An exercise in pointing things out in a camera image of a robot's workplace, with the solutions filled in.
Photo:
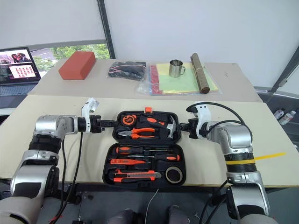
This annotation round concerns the black diagonal pole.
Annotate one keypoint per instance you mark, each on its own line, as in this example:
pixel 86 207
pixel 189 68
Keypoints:
pixel 283 77

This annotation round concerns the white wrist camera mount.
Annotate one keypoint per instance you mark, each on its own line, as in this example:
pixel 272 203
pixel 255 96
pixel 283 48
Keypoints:
pixel 203 112
pixel 90 102

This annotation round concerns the dark brown tape roll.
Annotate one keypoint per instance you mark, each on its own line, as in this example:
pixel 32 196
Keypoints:
pixel 167 174

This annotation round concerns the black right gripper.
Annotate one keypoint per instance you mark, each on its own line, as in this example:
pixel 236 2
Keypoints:
pixel 193 128

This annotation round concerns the dark window frame post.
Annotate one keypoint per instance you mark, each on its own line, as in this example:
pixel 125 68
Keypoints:
pixel 106 28

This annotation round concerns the clear bag of coloured paper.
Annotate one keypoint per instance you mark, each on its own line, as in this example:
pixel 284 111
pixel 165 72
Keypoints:
pixel 177 84

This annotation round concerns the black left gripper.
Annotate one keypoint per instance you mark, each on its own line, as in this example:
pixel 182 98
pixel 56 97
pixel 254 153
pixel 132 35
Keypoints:
pixel 95 124

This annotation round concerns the clear plastic bottle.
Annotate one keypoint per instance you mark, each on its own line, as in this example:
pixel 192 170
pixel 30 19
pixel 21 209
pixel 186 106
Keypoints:
pixel 287 117
pixel 279 114

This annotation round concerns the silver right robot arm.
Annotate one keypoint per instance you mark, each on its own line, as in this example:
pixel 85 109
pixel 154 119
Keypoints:
pixel 236 137

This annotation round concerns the steel mug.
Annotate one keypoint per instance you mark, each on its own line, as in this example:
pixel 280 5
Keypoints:
pixel 175 70

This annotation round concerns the orange black utility knife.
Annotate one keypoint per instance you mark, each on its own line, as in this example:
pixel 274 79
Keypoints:
pixel 130 179

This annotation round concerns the black tool case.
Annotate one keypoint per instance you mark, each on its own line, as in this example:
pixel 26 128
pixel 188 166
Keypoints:
pixel 130 183

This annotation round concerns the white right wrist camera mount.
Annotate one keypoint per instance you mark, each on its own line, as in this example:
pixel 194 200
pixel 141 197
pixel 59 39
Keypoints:
pixel 203 112

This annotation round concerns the orange black tape measure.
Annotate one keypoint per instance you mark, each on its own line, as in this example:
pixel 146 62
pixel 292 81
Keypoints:
pixel 128 120

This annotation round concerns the black orange flathead screwdriver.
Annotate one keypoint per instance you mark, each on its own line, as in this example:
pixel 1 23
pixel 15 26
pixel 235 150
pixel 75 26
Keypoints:
pixel 169 157

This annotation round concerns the orange voltage tester pen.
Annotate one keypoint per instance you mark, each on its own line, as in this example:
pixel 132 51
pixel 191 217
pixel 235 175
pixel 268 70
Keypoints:
pixel 121 161

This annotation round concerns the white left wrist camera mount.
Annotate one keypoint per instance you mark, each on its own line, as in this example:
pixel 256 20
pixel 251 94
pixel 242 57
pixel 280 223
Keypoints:
pixel 90 102

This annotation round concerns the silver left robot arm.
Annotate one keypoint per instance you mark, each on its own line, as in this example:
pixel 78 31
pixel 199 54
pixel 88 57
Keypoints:
pixel 46 124

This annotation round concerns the open laptop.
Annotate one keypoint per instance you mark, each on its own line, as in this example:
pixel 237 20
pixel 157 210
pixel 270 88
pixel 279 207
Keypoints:
pixel 18 67

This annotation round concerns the yellow tape strip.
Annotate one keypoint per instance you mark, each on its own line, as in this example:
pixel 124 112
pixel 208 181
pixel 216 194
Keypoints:
pixel 273 155

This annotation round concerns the brown rolled mat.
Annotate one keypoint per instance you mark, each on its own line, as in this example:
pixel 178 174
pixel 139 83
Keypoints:
pixel 201 74

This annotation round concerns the red rectangular block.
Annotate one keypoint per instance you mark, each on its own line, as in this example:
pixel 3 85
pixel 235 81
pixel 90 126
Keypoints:
pixel 77 65

